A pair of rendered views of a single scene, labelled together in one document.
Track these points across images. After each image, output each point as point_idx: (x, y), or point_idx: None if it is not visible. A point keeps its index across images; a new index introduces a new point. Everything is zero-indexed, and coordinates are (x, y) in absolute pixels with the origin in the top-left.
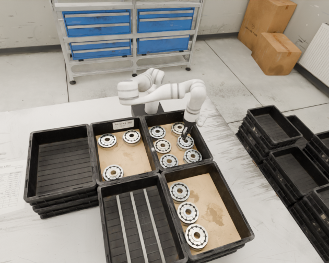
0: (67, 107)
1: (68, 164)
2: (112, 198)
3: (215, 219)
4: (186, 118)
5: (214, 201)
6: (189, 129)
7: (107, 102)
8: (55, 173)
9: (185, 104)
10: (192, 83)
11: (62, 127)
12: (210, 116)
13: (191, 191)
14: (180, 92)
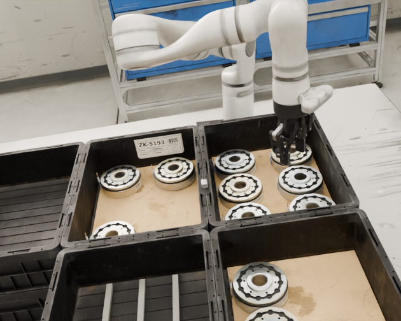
0: (76, 138)
1: (32, 221)
2: (98, 290)
3: None
4: (275, 98)
5: (359, 318)
6: (292, 129)
7: (156, 127)
8: (2, 237)
9: (331, 121)
10: (273, 1)
11: (34, 148)
12: (394, 144)
13: (297, 290)
14: (242, 21)
